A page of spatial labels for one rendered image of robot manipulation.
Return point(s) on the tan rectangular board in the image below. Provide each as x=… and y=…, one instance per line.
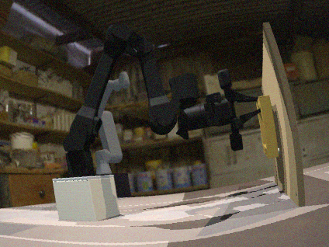
x=288, y=167

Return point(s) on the yellow picture frame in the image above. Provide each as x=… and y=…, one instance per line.
x=267, y=125

